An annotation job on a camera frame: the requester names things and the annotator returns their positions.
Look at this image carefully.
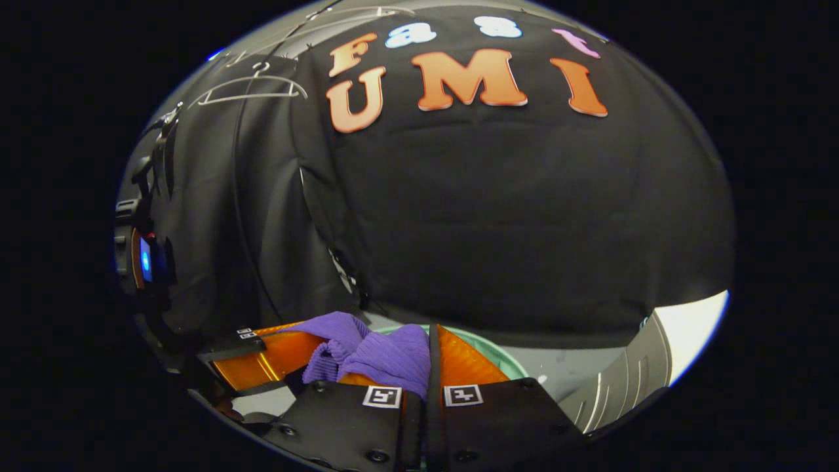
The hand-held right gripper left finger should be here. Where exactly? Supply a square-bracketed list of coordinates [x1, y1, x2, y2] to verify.
[262, 372, 423, 472]

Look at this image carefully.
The purple ribbed shirt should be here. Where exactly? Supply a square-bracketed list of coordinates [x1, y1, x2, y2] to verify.
[281, 311, 432, 399]

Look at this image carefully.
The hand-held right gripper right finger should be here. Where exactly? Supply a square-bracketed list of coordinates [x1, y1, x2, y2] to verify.
[425, 323, 585, 472]

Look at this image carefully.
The white clothes hanger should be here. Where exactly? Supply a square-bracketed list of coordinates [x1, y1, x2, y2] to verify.
[298, 5, 418, 28]
[188, 61, 309, 109]

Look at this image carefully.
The green laundry hamper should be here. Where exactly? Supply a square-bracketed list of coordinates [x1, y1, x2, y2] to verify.
[374, 324, 529, 382]

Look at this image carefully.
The grey ribbed panel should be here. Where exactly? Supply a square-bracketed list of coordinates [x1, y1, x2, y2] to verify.
[557, 313, 674, 435]

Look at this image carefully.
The black backdrop cloth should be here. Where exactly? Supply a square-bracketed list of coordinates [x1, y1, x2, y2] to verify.
[131, 3, 735, 351]

